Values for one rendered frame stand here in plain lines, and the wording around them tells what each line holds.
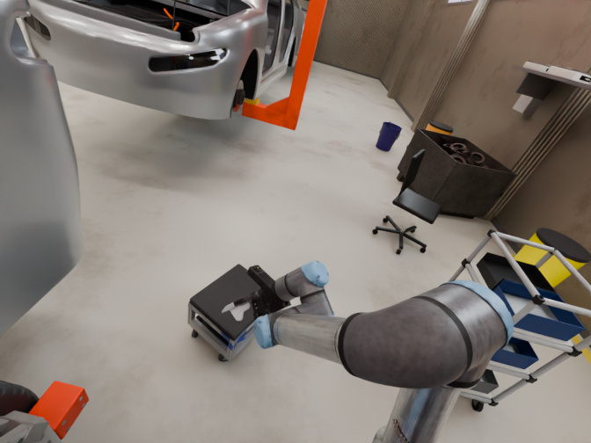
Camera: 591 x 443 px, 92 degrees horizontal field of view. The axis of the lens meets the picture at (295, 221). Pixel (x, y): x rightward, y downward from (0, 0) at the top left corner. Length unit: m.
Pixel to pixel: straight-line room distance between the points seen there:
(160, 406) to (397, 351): 1.54
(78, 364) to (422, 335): 1.82
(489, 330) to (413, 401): 0.20
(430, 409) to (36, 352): 1.91
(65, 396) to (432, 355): 0.81
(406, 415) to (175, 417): 1.35
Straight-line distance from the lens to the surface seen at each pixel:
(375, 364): 0.43
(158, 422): 1.81
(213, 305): 1.69
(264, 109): 3.69
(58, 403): 0.94
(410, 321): 0.42
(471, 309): 0.48
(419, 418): 0.63
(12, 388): 0.89
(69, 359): 2.04
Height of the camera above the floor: 1.72
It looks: 36 degrees down
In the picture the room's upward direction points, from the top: 17 degrees clockwise
